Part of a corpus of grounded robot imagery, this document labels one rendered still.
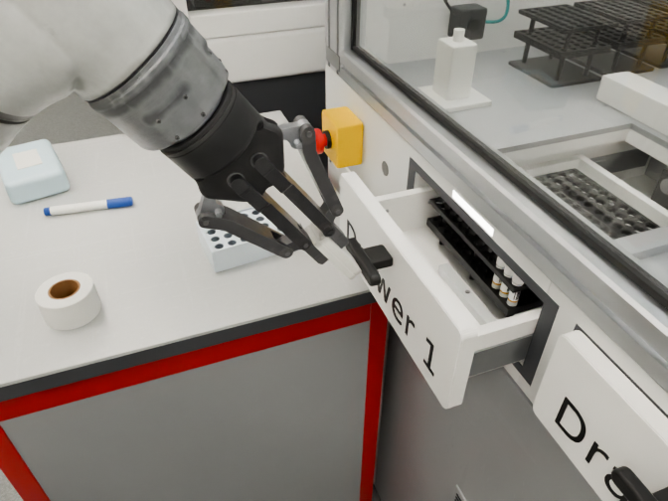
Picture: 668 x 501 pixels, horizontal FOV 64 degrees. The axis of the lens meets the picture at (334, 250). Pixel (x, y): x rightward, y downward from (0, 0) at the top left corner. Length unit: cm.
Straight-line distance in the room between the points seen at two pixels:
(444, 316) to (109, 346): 42
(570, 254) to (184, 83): 33
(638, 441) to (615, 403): 3
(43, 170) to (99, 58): 69
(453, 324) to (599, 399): 13
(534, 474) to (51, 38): 59
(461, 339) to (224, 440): 53
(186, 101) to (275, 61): 93
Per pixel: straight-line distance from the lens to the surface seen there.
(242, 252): 78
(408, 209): 71
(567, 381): 51
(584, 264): 48
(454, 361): 50
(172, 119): 39
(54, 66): 37
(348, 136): 83
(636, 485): 45
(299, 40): 131
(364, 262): 55
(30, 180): 103
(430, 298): 51
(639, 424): 47
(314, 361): 83
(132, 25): 37
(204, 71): 39
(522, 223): 53
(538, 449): 63
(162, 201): 97
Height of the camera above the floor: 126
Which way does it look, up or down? 38 degrees down
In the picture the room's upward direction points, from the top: straight up
